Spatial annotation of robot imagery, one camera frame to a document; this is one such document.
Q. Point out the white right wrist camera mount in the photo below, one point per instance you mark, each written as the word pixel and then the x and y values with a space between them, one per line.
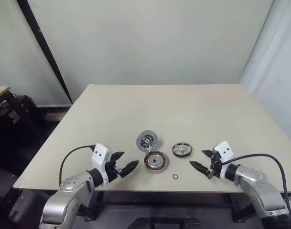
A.
pixel 225 149

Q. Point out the grey round disc part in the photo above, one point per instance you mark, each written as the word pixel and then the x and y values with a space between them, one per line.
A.
pixel 146 140

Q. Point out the black table frame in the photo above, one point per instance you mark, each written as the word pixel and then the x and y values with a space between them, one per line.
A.
pixel 159 198

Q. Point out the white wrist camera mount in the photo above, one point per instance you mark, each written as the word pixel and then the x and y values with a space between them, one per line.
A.
pixel 225 149
pixel 100 153

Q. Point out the motor stator with copper windings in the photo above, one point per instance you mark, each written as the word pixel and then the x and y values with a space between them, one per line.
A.
pixel 156 162

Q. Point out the black equipment case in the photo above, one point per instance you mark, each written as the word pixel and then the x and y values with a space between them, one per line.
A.
pixel 14 114

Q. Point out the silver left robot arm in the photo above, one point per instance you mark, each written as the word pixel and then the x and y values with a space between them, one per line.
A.
pixel 64 202

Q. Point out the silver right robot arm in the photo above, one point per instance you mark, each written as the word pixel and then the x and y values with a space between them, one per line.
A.
pixel 255 183

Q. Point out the black and silver motor rotor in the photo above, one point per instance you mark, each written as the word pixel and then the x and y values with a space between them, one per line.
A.
pixel 182 149

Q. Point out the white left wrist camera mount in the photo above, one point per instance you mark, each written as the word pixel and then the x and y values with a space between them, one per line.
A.
pixel 100 153

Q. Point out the dark rounded shape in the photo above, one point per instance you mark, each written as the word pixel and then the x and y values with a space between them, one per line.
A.
pixel 193 223
pixel 141 223

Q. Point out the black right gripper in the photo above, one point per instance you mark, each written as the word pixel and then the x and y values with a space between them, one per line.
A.
pixel 215 165

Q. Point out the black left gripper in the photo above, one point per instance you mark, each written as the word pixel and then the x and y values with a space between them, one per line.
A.
pixel 111 171

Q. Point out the black slanted pole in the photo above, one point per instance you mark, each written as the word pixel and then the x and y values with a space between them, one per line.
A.
pixel 45 45

